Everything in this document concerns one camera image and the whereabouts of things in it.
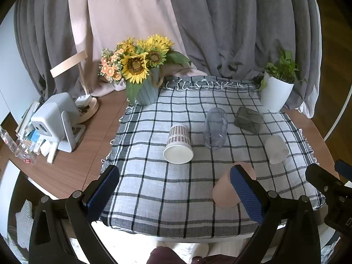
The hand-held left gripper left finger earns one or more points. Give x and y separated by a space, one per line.
102 196

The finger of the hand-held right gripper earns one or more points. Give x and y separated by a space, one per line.
320 177
345 167

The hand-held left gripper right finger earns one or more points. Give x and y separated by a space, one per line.
246 196

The pink plastic cup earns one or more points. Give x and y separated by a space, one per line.
224 191

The white frosted cup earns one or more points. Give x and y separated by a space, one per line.
276 148

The clear plastic cup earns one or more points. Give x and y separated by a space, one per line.
216 128

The dark grey translucent cup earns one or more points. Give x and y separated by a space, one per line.
249 119

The patterned paper cup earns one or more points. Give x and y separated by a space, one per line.
179 143

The white curved hoop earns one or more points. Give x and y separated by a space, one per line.
341 115

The checkered grey white cloth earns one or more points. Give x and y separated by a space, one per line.
165 189

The striped cloth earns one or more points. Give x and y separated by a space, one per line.
24 222

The white plant pot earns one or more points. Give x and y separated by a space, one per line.
275 93

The white projector on stand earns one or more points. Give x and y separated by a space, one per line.
51 115

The stack of books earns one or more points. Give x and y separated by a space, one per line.
27 118

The grey ribbed vase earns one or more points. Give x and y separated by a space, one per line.
148 92

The green leafy plant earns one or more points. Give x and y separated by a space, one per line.
282 64

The sunflower bouquet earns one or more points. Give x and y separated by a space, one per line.
136 63

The grey curtain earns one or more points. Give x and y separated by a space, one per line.
233 19

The pale pink curtain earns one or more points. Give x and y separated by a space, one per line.
123 11

